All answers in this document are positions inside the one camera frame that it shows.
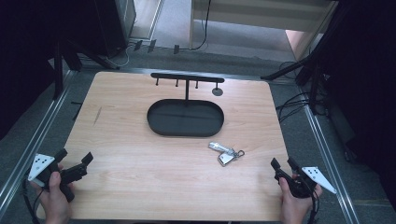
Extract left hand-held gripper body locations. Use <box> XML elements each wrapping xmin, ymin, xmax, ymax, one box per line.
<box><xmin>27</xmin><ymin>153</ymin><xmax>89</xmax><ymax>203</ymax></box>

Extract black hanging cable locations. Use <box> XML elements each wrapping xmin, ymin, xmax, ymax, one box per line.
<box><xmin>189</xmin><ymin>0</ymin><xmax>213</xmax><ymax>51</ymax></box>

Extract person's right hand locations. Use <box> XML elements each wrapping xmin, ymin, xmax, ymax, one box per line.
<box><xmin>278</xmin><ymin>176</ymin><xmax>323</xmax><ymax>224</ymax></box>

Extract white cable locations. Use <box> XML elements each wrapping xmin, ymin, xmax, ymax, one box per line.
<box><xmin>105</xmin><ymin>44</ymin><xmax>131</xmax><ymax>68</ymax></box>

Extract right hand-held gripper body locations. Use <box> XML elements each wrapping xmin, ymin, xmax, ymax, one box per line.
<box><xmin>274</xmin><ymin>166</ymin><xmax>338</xmax><ymax>200</ymax></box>

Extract left hand-held gripper cable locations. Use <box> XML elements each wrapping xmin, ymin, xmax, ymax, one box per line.
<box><xmin>21</xmin><ymin>176</ymin><xmax>45</xmax><ymax>224</ymax></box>

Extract silver keychain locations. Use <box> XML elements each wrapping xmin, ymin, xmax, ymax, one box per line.
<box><xmin>207</xmin><ymin>141</ymin><xmax>246</xmax><ymax>168</ymax></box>

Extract aluminium rail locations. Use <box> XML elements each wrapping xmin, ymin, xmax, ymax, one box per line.
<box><xmin>0</xmin><ymin>69</ymin><xmax>78</xmax><ymax>217</ymax></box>
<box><xmin>298</xmin><ymin>86</ymin><xmax>362</xmax><ymax>224</ymax></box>

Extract black metal stand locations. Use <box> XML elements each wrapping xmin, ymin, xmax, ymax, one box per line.
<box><xmin>260</xmin><ymin>0</ymin><xmax>354</xmax><ymax>117</ymax></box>
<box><xmin>51</xmin><ymin>29</ymin><xmax>121</xmax><ymax>101</ymax></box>

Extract person's left hand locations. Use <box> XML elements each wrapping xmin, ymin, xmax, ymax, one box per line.
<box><xmin>30</xmin><ymin>163</ymin><xmax>76</xmax><ymax>224</ymax></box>

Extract right hand-held gripper cable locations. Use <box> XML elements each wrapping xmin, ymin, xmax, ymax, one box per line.
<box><xmin>307</xmin><ymin>183</ymin><xmax>322</xmax><ymax>224</ymax></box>

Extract hand-held gripper cable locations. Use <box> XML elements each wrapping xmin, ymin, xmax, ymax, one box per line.
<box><xmin>307</xmin><ymin>183</ymin><xmax>322</xmax><ymax>224</ymax></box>
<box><xmin>21</xmin><ymin>176</ymin><xmax>45</xmax><ymax>224</ymax></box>

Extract white bench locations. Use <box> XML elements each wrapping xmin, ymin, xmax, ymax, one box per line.
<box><xmin>188</xmin><ymin>0</ymin><xmax>340</xmax><ymax>62</ymax></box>

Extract black cabinet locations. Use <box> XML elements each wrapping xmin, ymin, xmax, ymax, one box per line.
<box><xmin>92</xmin><ymin>0</ymin><xmax>137</xmax><ymax>59</ymax></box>

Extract black floor cables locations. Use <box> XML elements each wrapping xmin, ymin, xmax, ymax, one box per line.
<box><xmin>275</xmin><ymin>60</ymin><xmax>329</xmax><ymax>124</ymax></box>

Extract black key stand with tray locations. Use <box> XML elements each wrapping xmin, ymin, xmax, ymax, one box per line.
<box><xmin>146</xmin><ymin>72</ymin><xmax>226</xmax><ymax>138</ymax></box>

